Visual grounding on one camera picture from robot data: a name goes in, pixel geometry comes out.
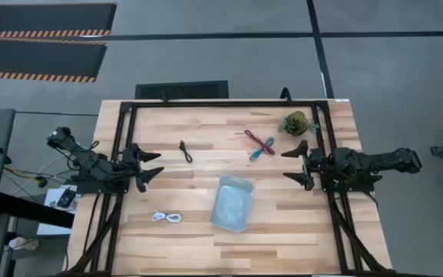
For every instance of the black metal table frame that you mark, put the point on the black metal table frame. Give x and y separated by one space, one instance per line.
221 104

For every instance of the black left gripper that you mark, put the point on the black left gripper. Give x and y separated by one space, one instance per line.
133 169

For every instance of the white box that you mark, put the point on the white box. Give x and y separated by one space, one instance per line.
54 227

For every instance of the white plastic bin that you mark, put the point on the white plastic bin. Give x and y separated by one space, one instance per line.
231 204

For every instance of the small black device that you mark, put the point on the small black device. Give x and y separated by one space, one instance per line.
66 197

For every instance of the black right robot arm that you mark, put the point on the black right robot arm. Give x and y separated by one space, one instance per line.
364 163

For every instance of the small potted green plant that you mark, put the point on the small potted green plant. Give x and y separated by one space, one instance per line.
295 123

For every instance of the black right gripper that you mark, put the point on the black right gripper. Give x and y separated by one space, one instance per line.
313 167

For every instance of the white crumpled object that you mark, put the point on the white crumpled object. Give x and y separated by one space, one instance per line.
21 243

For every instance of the black hazard-striped floor mat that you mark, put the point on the black hazard-striped floor mat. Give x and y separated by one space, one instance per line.
37 57
44 17

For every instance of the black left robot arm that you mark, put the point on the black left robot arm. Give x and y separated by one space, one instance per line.
90 163

